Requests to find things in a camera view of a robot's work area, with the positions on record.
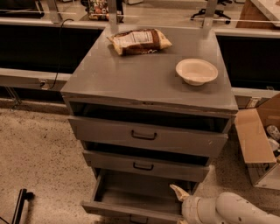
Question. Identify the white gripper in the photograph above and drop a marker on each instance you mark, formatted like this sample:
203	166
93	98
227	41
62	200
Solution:
189	207

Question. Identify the brown snack bag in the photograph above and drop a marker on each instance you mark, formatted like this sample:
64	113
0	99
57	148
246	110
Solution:
141	41

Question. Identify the grey drawer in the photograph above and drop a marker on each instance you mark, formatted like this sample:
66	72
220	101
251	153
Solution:
136	198
147	162
148	129

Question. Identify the black metal stand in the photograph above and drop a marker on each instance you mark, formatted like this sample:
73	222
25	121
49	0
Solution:
23	196

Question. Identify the open cardboard box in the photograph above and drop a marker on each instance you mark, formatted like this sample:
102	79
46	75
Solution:
263	166

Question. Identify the grey bottom drawer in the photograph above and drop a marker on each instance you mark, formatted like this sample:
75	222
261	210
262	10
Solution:
136	198

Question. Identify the grey drawer cabinet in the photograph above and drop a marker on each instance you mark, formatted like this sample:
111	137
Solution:
150	81

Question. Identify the grey top drawer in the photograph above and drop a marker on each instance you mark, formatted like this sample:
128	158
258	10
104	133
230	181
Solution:
148	129

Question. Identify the grey middle drawer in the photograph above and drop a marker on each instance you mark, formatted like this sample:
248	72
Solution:
147	162

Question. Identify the colourful item rack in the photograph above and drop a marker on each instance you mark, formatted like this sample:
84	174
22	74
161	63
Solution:
99	10

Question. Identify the wooden cabinet background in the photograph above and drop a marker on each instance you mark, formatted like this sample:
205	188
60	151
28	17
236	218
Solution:
252	18

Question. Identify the white paper bowl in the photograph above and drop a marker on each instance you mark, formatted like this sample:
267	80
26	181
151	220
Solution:
196	72

